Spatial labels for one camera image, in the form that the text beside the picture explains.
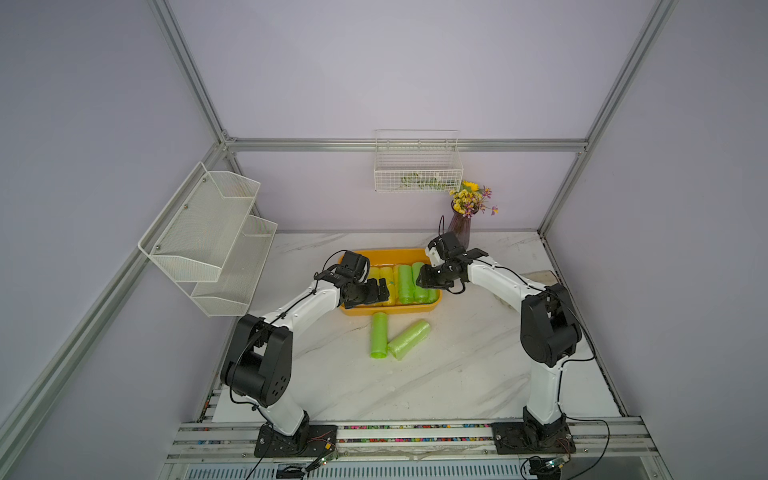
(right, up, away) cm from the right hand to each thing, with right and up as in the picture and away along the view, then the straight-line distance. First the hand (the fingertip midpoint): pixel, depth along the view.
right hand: (423, 285), depth 95 cm
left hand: (-15, -4, -5) cm, 16 cm away
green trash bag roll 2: (-1, -3, -2) cm, 4 cm away
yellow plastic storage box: (-9, +10, +16) cm, 21 cm away
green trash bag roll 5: (-6, -16, -7) cm, 19 cm away
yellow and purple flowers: (+15, +29, +3) cm, 33 cm away
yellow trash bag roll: (-11, +3, +7) cm, 13 cm away
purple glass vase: (+14, +21, +10) cm, 27 cm away
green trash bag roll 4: (-14, -15, -6) cm, 21 cm away
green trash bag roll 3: (+3, -3, -1) cm, 4 cm away
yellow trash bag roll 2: (-16, +4, +6) cm, 18 cm away
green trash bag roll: (-6, 0, -1) cm, 6 cm away
